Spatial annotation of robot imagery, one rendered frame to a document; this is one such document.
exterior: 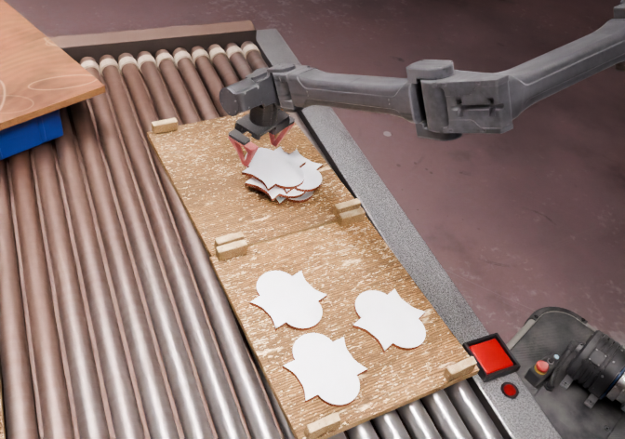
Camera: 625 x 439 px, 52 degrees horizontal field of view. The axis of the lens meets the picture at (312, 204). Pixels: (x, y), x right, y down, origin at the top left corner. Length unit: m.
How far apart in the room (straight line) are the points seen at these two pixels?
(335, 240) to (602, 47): 0.61
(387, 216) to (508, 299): 1.28
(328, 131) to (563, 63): 0.77
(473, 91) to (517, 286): 1.85
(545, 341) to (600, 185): 1.32
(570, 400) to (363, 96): 1.34
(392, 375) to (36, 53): 1.07
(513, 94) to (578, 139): 2.73
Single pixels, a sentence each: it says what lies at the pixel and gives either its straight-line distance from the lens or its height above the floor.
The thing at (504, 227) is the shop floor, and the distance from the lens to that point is 2.90.
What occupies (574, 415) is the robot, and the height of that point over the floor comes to 0.26.
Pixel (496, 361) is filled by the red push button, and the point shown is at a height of 0.93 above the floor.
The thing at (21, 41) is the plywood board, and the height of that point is 1.04.
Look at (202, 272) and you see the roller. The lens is 1.24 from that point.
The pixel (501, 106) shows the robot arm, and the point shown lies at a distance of 0.89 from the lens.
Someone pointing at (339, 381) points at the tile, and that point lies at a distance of 1.10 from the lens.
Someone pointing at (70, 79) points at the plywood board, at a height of 1.04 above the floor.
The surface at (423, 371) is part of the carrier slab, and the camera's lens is 1.15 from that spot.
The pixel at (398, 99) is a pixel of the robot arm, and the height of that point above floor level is 1.35.
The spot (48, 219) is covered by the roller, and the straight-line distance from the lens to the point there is 1.38.
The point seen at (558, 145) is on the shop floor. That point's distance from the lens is 3.53.
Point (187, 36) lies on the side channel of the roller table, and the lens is 1.87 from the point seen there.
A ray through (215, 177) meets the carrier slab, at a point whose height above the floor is 0.94.
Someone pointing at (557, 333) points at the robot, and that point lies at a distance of 2.27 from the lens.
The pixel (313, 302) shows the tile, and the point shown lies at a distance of 1.18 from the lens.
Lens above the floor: 1.87
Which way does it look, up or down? 43 degrees down
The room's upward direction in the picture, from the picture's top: 10 degrees clockwise
